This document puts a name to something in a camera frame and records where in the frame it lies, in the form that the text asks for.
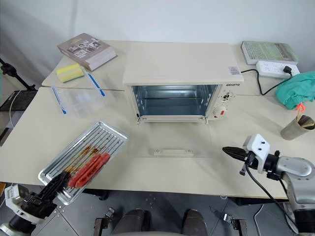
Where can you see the cream toaster oven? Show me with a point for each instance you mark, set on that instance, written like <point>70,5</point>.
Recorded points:
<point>179,61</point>

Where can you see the black flat box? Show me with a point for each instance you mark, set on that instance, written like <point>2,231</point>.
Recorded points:
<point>17,100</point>

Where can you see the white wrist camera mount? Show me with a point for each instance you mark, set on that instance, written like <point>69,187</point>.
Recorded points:
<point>11,196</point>
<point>258,145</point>

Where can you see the black stand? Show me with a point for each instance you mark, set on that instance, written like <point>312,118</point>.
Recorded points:
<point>12,71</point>

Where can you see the thick brown book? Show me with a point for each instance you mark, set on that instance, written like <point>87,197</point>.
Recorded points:
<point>83,49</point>

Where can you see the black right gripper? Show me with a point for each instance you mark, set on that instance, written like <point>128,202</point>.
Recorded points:
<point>251,161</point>

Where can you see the thick green book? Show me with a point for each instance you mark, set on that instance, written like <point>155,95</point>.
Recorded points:
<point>268,50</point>

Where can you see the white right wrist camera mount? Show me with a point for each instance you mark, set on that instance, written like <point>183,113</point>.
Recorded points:
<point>258,145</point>

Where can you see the dark rounded shape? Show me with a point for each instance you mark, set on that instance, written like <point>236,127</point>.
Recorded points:
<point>194,222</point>
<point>134,221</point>

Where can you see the red sausage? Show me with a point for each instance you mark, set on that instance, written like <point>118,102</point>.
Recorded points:
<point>94,169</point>
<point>85,170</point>

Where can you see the wooden sticks with orange tip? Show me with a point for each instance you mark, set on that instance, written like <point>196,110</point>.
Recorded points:
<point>300,115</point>

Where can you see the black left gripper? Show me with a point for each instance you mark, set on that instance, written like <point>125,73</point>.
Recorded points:
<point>39,205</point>

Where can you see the white power strip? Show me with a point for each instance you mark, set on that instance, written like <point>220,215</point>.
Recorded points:
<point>270,68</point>

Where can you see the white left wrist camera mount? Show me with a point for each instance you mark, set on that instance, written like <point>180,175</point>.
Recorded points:
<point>11,196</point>

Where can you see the clear plastic zip bag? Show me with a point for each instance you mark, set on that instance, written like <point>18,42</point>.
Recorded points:
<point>83,100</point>

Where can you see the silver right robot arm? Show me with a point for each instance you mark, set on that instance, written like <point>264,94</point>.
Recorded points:
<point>295,169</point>

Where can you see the cream oven knob red mark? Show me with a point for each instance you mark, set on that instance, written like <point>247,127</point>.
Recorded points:
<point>219,112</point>

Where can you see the metal cup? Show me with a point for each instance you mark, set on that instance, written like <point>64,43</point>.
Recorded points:
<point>292,130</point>

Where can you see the blue container latch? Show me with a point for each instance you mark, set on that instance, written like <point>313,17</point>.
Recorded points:
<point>59,100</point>
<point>96,84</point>

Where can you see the green cloth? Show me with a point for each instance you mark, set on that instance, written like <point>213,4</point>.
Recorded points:
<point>297,89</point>

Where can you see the yellow sponge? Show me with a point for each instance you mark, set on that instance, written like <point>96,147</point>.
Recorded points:
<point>69,72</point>

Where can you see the silver ribbed baking tray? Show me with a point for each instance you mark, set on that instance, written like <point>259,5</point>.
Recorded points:
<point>103,137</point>

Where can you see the metal caster wheel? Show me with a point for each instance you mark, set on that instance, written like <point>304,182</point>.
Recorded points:
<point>104,218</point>
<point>230,218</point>

